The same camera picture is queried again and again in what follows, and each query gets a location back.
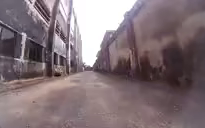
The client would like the utility pole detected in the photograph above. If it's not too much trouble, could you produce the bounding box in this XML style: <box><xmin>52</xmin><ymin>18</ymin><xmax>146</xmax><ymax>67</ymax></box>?
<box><xmin>44</xmin><ymin>0</ymin><xmax>62</xmax><ymax>78</ymax></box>
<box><xmin>65</xmin><ymin>0</ymin><xmax>74</xmax><ymax>76</ymax></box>

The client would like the brown-grey dirt road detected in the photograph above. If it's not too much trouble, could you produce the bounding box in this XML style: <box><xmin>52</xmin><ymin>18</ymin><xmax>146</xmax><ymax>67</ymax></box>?
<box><xmin>0</xmin><ymin>70</ymin><xmax>205</xmax><ymax>128</ymax></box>

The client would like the stained dark concrete wall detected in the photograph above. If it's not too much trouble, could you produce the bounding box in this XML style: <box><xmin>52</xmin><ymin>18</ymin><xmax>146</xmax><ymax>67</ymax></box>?
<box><xmin>92</xmin><ymin>0</ymin><xmax>205</xmax><ymax>88</ymax></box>

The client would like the grey concrete building with windows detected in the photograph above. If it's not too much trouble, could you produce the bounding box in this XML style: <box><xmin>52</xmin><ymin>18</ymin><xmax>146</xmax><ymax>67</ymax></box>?
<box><xmin>0</xmin><ymin>0</ymin><xmax>85</xmax><ymax>83</ymax></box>

